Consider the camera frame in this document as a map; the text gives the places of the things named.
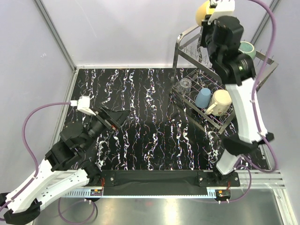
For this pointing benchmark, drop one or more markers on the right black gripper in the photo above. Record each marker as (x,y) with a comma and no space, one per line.
(206,27)

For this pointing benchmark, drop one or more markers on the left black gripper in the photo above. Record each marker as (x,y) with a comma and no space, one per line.
(113,118)

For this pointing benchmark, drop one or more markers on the yellow cup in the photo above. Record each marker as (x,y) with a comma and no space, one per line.
(205,12)

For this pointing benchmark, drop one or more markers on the teal ceramic mug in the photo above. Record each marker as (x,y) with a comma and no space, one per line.
(248,49)

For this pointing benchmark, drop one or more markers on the clear faceted glass tumbler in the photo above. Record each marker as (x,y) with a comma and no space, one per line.
(184,86)

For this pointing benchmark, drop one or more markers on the light blue plastic cup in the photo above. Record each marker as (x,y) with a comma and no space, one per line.
(203,98)

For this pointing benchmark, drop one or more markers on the white floral mug green inside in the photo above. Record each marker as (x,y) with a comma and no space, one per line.
(219,103)

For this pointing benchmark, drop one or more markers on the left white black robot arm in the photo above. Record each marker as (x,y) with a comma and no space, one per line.
(53,177)

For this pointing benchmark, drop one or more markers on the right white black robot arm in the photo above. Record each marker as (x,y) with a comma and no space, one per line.
(221,37)

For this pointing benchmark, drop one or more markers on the steel two-tier dish rack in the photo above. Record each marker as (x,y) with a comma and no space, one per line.
(197,87)

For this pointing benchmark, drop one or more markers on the black marble pattern mat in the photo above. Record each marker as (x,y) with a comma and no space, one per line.
(161,132)

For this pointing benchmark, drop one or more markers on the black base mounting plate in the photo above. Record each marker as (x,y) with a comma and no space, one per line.
(165,183)

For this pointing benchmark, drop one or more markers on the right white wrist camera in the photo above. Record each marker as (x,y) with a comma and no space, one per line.
(223,8)

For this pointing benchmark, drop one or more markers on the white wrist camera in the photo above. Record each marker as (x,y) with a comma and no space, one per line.
(223,8)
(83,105)

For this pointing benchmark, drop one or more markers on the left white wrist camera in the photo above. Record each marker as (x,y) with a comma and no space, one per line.
(83,105)

